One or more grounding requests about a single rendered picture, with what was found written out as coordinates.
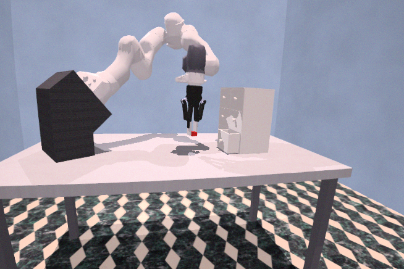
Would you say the white chest of drawers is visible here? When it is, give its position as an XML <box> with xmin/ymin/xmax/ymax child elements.
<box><xmin>219</xmin><ymin>88</ymin><xmax>275</xmax><ymax>154</ymax></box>

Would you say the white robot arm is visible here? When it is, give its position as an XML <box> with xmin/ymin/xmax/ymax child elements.
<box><xmin>77</xmin><ymin>13</ymin><xmax>219</xmax><ymax>105</ymax></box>

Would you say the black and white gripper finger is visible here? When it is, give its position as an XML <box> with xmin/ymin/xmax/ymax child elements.
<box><xmin>193</xmin><ymin>98</ymin><xmax>206</xmax><ymax>132</ymax></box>
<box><xmin>180</xmin><ymin>98</ymin><xmax>195</xmax><ymax>136</ymax></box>

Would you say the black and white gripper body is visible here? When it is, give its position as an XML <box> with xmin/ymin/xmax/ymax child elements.
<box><xmin>185</xmin><ymin>85</ymin><xmax>203</xmax><ymax>105</ymax></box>

